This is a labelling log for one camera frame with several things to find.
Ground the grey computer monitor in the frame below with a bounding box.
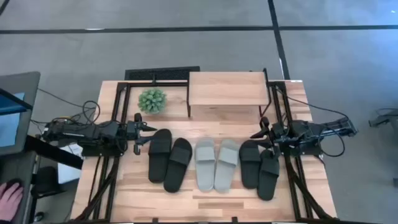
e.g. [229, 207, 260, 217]
[0, 71, 41, 156]

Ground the black rubber slide sandal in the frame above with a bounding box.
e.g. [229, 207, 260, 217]
[147, 128, 173, 184]
[256, 147, 280, 202]
[238, 139, 262, 190]
[163, 137, 193, 194]

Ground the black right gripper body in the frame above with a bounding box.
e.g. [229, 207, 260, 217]
[260, 116, 284, 156]

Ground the black desk stand bar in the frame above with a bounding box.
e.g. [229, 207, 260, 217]
[0, 88, 84, 170]

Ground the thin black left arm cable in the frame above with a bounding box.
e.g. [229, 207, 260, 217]
[36, 88, 101, 125]

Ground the green potted plant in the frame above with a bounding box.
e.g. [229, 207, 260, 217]
[137, 87, 168, 114]

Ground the wooden shelf with black frame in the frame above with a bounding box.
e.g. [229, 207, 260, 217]
[185, 67, 273, 125]

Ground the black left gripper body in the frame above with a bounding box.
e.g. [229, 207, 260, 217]
[126, 113, 144, 155]

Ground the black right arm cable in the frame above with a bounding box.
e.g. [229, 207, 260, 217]
[275, 88, 346, 158]

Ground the person's hand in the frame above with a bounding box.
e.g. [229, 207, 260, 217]
[0, 182, 25, 223]

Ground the white paper sheet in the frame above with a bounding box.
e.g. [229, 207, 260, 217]
[57, 143, 84, 185]

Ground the grey rubber slide sandal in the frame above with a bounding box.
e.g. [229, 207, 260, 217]
[194, 138, 216, 192]
[213, 139, 240, 193]

